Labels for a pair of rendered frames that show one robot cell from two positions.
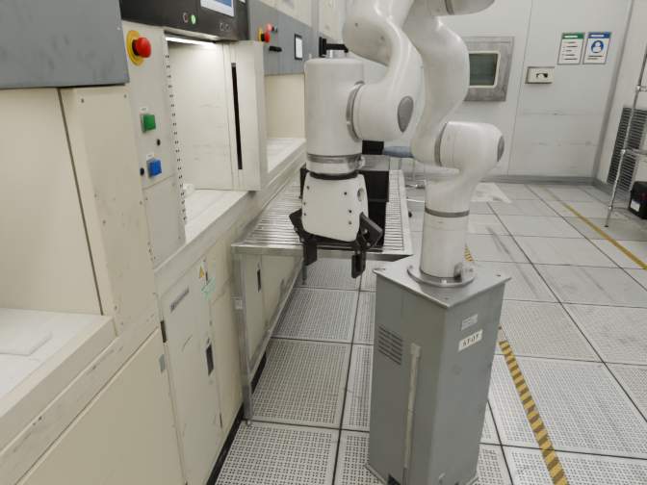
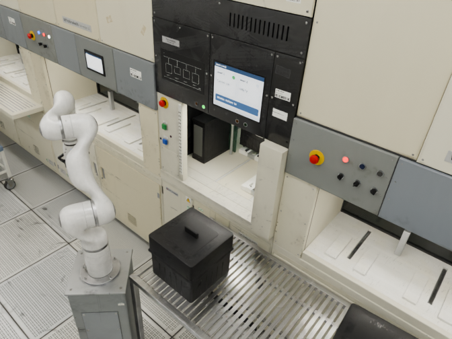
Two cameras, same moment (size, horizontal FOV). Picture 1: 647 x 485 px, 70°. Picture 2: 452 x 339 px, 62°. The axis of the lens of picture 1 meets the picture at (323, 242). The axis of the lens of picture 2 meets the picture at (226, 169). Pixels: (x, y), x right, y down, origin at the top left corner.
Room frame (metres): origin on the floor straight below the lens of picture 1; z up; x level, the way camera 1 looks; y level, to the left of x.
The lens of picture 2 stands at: (2.33, -1.10, 2.25)
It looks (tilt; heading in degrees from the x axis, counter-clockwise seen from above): 34 degrees down; 120
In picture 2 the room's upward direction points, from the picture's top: 4 degrees clockwise
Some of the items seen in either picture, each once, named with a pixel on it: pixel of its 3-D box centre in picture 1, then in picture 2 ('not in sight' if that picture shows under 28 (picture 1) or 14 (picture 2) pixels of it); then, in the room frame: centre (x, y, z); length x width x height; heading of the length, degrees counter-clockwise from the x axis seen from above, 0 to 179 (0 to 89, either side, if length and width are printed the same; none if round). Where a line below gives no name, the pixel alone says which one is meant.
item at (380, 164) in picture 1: (348, 171); (191, 239); (1.57, -0.08, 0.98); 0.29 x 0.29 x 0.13; 81
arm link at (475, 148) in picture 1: (463, 168); (83, 226); (1.19, -0.36, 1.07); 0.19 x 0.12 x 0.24; 58
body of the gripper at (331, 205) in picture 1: (333, 201); (72, 149); (0.70, -0.02, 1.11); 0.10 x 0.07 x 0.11; 57
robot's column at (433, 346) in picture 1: (429, 381); (109, 316); (1.21, -0.34, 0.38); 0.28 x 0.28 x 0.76; 37
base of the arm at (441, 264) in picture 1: (443, 242); (97, 257); (1.21, -0.34, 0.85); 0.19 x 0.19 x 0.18
